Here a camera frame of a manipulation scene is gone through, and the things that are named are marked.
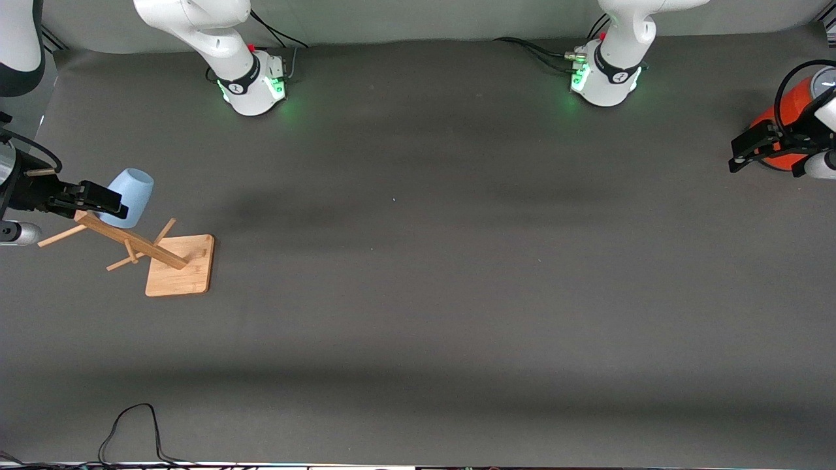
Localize light blue cup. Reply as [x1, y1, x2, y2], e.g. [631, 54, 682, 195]
[97, 168, 155, 229]

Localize wooden cup rack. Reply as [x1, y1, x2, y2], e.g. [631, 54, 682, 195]
[37, 209, 215, 298]

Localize orange cylindrical can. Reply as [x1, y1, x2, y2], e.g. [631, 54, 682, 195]
[750, 69, 836, 172]

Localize thin black table cable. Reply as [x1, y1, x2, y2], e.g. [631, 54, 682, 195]
[98, 403, 197, 467]

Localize black right arm base cables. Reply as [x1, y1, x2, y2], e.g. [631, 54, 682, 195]
[248, 10, 309, 82]

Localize black arm base cables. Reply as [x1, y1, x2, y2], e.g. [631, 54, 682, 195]
[248, 10, 309, 82]
[493, 14, 611, 74]

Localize black left arm base cables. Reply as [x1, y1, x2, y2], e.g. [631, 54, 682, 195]
[493, 14, 611, 74]

